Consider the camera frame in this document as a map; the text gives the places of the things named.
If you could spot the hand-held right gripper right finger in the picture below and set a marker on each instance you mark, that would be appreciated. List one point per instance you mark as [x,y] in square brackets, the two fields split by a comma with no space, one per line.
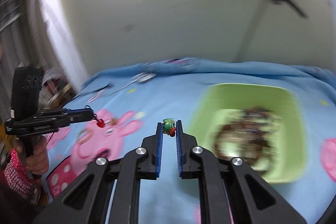
[179,148]

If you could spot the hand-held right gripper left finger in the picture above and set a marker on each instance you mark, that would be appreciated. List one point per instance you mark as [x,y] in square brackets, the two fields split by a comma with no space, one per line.
[159,148]

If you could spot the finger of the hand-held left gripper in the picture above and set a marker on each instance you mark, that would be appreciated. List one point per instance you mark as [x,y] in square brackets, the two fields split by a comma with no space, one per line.
[78,110]
[76,117]

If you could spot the green stone charm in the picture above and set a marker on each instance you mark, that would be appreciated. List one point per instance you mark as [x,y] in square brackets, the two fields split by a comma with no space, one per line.
[168,123]

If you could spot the green plastic tray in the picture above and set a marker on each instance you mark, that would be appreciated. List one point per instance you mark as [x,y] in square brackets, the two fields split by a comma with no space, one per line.
[207,108]

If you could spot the person's left forearm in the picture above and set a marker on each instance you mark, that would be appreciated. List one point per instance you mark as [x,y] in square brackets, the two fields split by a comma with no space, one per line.
[18,176]

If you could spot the person's left hand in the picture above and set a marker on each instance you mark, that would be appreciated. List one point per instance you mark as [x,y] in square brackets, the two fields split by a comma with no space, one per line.
[39,159]

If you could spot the cluttered shelf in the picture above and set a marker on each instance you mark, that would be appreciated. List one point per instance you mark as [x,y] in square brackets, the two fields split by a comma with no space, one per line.
[56,85]

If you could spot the cartoon pig printed blanket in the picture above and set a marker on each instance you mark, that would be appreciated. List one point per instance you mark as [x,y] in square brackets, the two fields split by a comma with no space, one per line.
[147,103]

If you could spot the white charging device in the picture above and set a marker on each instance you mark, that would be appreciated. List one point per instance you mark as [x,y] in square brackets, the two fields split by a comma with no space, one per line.
[143,77]

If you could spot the person's dark garment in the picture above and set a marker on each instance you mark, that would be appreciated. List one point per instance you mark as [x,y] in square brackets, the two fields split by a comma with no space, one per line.
[15,208]

